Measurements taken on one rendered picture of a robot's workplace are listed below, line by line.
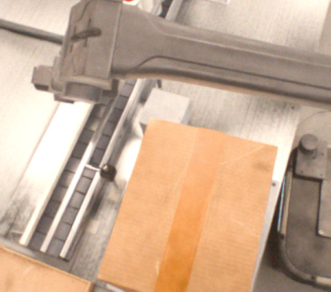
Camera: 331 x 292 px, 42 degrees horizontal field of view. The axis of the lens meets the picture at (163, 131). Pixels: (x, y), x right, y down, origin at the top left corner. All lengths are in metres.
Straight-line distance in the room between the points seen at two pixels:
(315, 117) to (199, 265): 1.49
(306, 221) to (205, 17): 0.84
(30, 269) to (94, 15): 0.78
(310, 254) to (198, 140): 0.97
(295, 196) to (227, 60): 1.34
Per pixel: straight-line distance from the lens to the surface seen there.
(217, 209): 0.73
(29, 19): 1.33
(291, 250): 1.65
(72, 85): 0.45
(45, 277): 1.06
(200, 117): 1.12
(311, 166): 1.70
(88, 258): 1.04
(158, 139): 0.78
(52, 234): 0.93
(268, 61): 0.40
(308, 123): 2.09
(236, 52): 0.39
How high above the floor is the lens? 1.83
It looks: 65 degrees down
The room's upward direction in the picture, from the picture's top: 10 degrees counter-clockwise
